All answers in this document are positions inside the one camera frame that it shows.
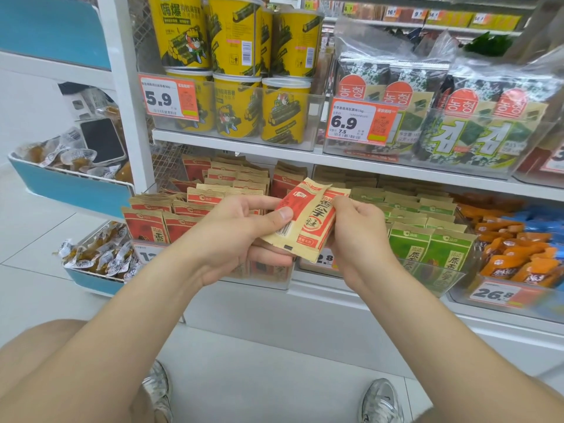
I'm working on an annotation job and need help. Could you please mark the person's right hand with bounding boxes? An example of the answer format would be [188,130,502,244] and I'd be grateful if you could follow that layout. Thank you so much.
[327,196,401,292]

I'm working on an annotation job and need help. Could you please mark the person's left hand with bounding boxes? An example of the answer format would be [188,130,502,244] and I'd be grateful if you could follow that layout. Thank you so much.
[175,195,295,288]

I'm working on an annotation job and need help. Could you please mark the red seed snack packet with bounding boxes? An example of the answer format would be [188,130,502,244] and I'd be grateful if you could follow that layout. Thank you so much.
[260,178,352,264]

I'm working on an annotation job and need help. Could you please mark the person's left forearm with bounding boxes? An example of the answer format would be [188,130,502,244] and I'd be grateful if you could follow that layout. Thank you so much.
[0,253,230,423]

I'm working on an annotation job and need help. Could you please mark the person's right forearm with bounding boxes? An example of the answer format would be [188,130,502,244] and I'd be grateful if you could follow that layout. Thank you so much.
[344,260,564,423]

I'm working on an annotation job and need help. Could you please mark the white orange price tag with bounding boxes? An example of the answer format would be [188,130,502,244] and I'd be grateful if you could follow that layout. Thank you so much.
[538,143,564,175]
[139,74,199,122]
[132,241,170,266]
[326,97,400,148]
[314,247,341,272]
[468,280,523,308]

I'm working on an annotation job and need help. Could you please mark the stack of red-brown packets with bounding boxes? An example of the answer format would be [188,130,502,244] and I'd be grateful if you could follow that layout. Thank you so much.
[121,155,309,280]

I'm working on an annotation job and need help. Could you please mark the stack of green packets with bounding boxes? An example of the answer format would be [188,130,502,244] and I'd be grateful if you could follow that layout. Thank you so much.
[315,165,479,287]

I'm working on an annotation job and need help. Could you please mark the clear bin holding tubs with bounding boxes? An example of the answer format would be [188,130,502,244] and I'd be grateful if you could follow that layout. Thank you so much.
[140,72,329,152]

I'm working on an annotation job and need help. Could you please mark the clear bin holding seaweed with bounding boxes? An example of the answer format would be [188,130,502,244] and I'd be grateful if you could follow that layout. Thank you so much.
[323,101,558,180]

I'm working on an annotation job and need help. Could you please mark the group of seaweed packs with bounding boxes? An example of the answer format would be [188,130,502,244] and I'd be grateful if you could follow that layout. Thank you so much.
[333,19,564,170]

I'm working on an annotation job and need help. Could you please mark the group of yellow snack tubs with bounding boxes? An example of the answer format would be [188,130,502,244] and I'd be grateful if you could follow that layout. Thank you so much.
[147,0,324,146]

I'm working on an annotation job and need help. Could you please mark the pile of orange packets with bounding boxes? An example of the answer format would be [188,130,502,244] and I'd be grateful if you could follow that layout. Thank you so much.
[454,194,562,289]

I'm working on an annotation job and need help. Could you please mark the pile of clear wrapped snacks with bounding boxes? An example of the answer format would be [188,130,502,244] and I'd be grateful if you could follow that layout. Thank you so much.
[14,105,133,184]
[55,221,141,282]

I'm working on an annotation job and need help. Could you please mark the clear bin holding orange packets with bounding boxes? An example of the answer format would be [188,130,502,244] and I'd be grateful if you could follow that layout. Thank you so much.
[445,260,564,324]

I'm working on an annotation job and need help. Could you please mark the white shelf unit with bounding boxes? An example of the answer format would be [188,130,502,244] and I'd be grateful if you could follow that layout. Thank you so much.
[96,0,564,379]

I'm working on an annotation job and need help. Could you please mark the black sign card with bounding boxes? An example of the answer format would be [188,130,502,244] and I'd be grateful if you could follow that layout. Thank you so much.
[80,118,128,166]

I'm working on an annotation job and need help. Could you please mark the blue tray with wrapped snacks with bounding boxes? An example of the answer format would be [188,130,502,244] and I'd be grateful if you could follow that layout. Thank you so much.
[8,152,135,220]
[63,220,133,298]

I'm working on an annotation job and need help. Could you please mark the person's right shoe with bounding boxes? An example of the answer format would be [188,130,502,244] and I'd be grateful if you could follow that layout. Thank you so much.
[361,378,404,423]

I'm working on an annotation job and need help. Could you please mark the person's shoe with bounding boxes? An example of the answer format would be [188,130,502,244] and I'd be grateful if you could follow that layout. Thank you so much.
[141,360,174,423]
[361,378,404,423]

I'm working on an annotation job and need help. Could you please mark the pile of blue packets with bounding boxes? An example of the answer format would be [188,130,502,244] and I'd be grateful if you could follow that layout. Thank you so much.
[507,204,564,260]

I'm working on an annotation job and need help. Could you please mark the person's left shoe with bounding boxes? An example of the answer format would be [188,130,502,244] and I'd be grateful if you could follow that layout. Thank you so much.
[141,360,174,423]

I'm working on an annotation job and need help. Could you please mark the row of small yellow tags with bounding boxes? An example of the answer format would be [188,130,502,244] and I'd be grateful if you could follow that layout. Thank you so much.
[303,0,523,32]

